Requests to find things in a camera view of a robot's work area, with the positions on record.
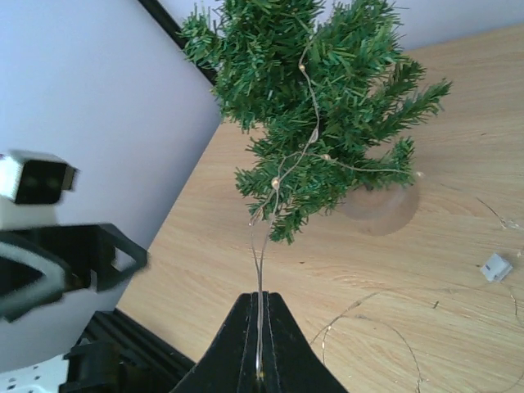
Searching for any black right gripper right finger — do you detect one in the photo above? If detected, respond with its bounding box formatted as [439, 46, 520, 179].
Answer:
[258, 292, 346, 393]

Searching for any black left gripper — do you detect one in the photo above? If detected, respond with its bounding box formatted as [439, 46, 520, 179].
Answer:
[1, 224, 149, 315]

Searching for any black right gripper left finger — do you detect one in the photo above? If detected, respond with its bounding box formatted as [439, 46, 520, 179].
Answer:
[174, 292, 260, 393]

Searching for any fairy light wire string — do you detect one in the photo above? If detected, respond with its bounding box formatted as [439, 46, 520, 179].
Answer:
[248, 7, 524, 393]

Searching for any wooden tree base disc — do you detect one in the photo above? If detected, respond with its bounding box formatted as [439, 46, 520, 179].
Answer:
[337, 183, 420, 236]

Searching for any small green christmas tree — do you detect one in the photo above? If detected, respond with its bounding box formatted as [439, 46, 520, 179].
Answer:
[180, 1, 451, 242]

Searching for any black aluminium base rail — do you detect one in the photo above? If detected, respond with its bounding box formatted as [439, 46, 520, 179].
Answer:
[78, 309, 195, 392]

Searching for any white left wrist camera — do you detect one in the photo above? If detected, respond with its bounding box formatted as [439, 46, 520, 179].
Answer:
[1, 149, 79, 230]

